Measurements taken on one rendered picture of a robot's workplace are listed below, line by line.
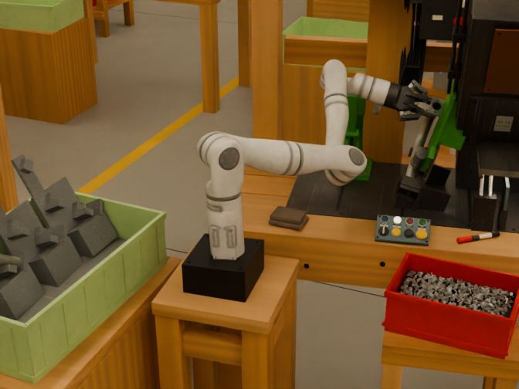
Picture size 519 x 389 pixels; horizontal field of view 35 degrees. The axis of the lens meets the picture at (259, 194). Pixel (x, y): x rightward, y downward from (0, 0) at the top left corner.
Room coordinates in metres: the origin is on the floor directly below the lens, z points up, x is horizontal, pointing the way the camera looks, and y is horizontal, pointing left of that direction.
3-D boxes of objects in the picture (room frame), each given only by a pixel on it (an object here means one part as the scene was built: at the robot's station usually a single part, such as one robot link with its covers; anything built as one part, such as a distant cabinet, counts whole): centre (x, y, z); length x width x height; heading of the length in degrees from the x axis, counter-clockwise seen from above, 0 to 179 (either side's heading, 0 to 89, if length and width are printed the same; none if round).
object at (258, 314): (1.90, 0.09, 0.83); 0.32 x 0.32 x 0.04; 73
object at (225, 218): (1.90, 0.09, 1.03); 0.09 x 0.09 x 0.17; 81
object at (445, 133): (2.25, -0.57, 1.17); 0.13 x 0.12 x 0.20; 78
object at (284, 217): (2.14, -0.09, 0.91); 0.10 x 0.08 x 0.03; 65
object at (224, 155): (1.91, 0.09, 1.19); 0.09 x 0.09 x 0.17; 30
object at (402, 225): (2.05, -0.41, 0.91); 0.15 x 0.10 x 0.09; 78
